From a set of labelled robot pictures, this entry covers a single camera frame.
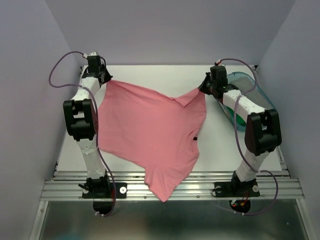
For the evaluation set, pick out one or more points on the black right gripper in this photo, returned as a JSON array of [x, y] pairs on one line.
[[202, 86]]

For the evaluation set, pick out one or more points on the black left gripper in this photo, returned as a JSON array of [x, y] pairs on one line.
[[107, 77]]

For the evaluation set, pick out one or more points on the pink t-shirt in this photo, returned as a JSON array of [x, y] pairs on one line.
[[154, 131]]

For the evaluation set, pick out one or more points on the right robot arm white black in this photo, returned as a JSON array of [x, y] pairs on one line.
[[262, 134]]

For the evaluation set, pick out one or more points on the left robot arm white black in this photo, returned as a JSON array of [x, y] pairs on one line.
[[81, 121]]

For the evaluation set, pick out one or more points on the rolled grey t-shirt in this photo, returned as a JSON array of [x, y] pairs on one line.
[[244, 84]]

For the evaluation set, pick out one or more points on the blue translucent plastic bin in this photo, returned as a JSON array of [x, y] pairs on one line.
[[265, 103]]

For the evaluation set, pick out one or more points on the rolled green t-shirt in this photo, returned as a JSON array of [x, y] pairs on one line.
[[238, 119]]

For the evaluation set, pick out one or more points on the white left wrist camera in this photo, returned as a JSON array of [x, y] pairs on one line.
[[93, 54]]

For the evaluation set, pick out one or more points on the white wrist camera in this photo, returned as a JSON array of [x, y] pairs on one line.
[[219, 63], [93, 54]]

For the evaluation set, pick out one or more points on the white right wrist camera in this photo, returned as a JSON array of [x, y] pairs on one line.
[[219, 63]]

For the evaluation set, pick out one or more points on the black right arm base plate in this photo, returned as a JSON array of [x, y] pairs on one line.
[[232, 190]]

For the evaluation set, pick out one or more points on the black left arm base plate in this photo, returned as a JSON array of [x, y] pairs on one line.
[[120, 191]]

